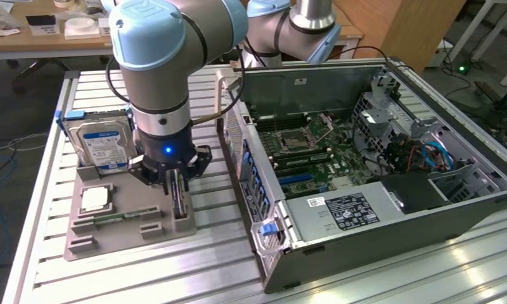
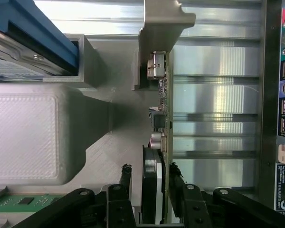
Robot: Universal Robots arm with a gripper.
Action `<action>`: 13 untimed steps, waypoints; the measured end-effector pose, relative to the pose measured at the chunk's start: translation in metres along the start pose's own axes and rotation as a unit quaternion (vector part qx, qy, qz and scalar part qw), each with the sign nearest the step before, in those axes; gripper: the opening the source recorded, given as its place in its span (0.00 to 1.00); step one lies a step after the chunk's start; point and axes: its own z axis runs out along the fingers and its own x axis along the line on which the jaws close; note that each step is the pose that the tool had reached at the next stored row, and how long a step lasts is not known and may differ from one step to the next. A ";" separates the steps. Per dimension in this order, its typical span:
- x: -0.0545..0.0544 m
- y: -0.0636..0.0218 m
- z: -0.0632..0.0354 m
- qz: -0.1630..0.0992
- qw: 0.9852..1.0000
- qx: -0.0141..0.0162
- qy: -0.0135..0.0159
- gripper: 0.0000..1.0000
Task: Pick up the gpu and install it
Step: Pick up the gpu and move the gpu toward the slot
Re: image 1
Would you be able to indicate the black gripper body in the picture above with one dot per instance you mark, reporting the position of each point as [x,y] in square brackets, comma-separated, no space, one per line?
[164,152]

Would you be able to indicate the graphics card with metal bracket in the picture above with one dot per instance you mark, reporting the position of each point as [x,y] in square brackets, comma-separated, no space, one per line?
[178,199]

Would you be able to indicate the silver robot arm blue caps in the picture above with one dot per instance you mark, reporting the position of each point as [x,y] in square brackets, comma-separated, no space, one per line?
[152,63]

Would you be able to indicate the grey plastic parts rack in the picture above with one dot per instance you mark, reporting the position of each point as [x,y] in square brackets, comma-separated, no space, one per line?
[127,196]

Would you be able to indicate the silver CPU chip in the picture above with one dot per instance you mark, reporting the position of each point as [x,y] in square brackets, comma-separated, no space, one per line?
[95,199]

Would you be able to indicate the green RAM stick bare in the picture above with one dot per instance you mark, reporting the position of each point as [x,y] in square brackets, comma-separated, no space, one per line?
[118,218]

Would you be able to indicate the blue expansion slot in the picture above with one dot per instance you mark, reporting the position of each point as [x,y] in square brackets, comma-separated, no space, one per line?
[294,179]

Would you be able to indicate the green RAM stick with label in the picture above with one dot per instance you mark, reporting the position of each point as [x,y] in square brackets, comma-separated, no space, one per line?
[301,159]

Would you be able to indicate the blue case latch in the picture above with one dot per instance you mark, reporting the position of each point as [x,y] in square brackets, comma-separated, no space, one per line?
[267,229]

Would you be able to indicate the grey power supply unit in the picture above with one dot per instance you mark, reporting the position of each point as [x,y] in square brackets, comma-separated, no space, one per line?
[313,218]

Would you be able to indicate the green motherboard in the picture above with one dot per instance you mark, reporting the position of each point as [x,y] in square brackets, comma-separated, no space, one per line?
[342,164]

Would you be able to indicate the black chair base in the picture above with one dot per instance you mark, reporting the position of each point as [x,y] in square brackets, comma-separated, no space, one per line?
[30,73]

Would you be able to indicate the small white printed box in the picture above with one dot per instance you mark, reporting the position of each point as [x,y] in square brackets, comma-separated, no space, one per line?
[104,30]

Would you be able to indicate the metal disk bay cage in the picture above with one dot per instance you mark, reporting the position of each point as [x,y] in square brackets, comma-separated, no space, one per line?
[377,126]

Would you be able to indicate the wooden desk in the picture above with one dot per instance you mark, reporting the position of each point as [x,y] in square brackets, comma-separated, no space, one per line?
[47,44]

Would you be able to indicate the open grey PC case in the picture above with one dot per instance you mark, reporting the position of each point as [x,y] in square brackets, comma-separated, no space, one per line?
[363,253]

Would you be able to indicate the white box with black top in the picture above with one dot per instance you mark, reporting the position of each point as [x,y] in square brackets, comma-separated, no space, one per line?
[42,27]

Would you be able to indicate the white paper slip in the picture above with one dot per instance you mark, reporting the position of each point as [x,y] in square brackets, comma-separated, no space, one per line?
[4,32]

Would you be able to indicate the wooden cabinet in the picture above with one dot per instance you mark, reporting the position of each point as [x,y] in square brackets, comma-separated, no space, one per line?
[406,31]

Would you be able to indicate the device with green light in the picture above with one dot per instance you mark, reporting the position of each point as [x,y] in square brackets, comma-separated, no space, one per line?
[462,68]

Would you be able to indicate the hard disk with blue bracket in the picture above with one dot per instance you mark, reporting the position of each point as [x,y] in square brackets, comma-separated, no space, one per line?
[103,145]

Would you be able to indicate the white table frame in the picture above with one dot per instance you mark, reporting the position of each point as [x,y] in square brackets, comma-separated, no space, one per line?
[486,22]

